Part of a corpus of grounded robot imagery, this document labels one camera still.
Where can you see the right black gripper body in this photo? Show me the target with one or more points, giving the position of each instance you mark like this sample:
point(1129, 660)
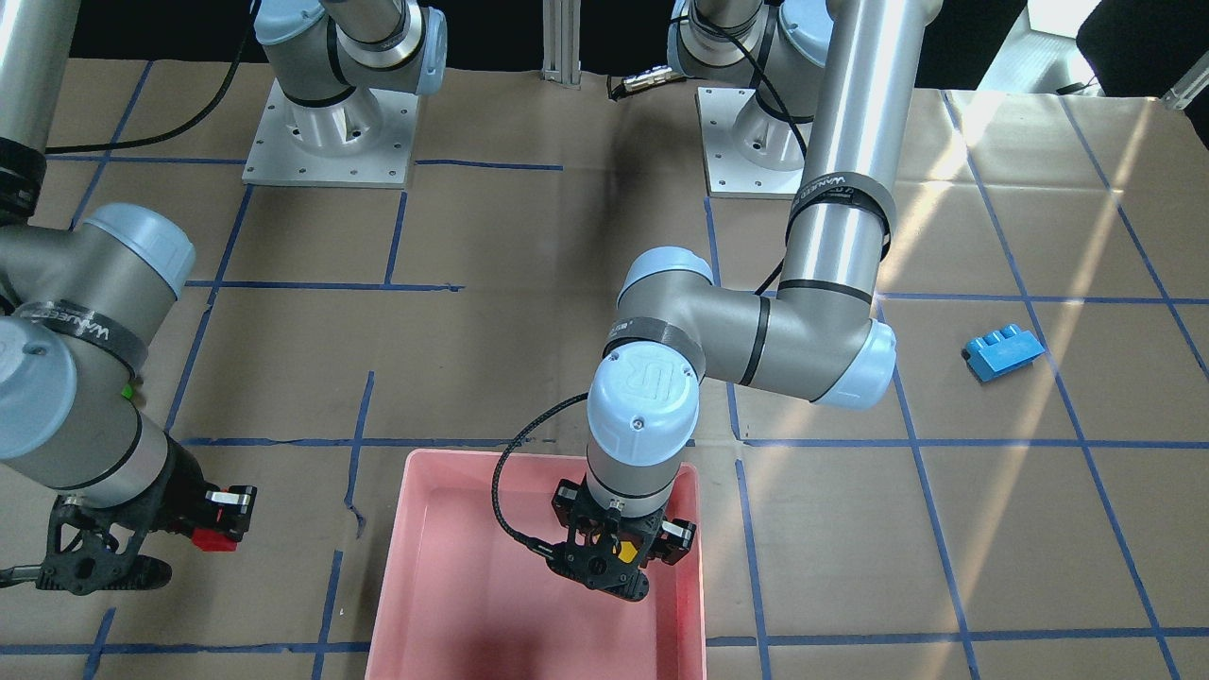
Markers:
point(181, 474)

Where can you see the yellow toy block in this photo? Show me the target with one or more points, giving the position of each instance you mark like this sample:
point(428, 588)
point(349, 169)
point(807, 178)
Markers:
point(625, 550)

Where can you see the blue toy block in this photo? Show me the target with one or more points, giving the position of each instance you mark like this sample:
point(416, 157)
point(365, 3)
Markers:
point(1001, 352)

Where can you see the red toy block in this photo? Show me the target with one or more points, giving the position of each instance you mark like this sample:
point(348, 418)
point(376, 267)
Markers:
point(211, 541)

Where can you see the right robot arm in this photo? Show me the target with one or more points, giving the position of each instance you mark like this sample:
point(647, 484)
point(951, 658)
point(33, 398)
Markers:
point(80, 307)

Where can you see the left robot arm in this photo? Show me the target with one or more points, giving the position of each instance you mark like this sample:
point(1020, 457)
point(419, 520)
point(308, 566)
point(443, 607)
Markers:
point(832, 85)

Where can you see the pink plastic box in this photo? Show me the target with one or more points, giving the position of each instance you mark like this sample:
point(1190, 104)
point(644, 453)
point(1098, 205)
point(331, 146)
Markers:
point(461, 600)

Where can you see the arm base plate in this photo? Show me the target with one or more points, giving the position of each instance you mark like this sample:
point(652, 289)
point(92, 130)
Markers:
point(365, 141)
point(748, 152)

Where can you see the aluminium frame post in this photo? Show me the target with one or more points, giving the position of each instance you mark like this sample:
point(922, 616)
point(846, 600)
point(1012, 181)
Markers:
point(560, 30)

